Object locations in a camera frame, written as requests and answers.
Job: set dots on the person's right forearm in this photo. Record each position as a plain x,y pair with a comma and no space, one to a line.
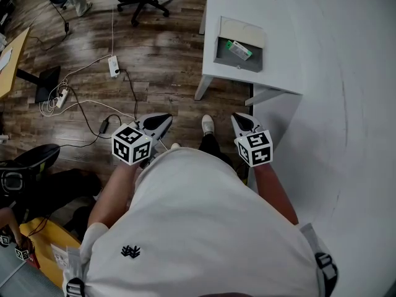
275,193

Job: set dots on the clear plastic bag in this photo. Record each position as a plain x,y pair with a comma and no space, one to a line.
63,257

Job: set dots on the person's white shoe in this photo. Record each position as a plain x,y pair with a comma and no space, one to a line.
208,124
175,146

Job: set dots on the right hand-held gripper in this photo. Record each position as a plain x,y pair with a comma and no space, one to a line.
256,148

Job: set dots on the black power adapter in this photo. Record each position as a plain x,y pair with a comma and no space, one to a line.
104,126

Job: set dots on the yellow desk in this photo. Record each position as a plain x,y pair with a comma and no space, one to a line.
46,237

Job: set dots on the green white box of bandages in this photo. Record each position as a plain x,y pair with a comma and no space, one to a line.
239,49

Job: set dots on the white paper sheet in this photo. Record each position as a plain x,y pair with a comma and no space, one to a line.
4,60

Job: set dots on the person's black trouser leg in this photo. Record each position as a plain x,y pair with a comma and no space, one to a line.
212,147

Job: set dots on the white table leg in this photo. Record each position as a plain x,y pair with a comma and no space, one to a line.
263,96
202,88
203,22

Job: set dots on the another person's forearm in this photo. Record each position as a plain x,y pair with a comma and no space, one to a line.
10,224

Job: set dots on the person's white t-shirt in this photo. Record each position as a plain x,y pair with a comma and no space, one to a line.
198,227

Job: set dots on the grey box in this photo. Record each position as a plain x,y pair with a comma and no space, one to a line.
239,62

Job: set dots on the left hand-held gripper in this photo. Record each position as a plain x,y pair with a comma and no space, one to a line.
131,147

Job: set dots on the black table base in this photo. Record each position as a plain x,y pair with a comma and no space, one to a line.
46,83

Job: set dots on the small black inline adapter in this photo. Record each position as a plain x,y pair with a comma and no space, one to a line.
66,26

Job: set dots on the white power strip with dial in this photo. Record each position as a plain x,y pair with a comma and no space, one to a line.
113,66

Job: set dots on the person's left forearm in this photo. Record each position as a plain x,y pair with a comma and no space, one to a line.
114,190

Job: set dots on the yellow wooden table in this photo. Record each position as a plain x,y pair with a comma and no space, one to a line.
10,73

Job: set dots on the black chair with grey trim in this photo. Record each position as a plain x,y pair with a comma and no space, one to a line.
28,162

